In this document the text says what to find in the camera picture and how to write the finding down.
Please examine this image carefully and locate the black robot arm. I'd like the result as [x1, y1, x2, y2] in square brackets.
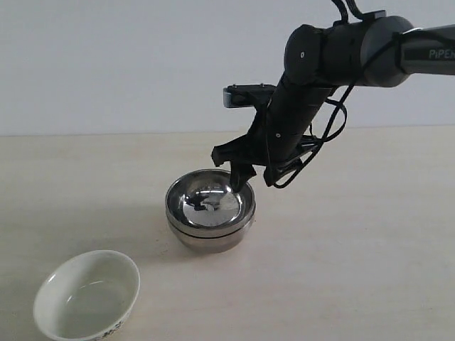
[211, 16, 454, 192]

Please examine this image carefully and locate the patterned stainless steel bowl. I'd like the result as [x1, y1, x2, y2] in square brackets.
[165, 168, 256, 239]

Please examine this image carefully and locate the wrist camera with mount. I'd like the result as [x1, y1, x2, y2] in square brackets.
[223, 83, 276, 109]

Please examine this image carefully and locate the white ceramic bowl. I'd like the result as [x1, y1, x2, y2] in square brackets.
[33, 249, 141, 340]

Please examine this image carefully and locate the black cable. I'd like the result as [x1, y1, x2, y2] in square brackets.
[264, 0, 424, 189]

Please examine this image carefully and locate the smooth stainless steel bowl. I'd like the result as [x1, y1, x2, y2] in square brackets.
[168, 220, 254, 254]

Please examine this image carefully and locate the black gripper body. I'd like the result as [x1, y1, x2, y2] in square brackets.
[211, 76, 336, 166]

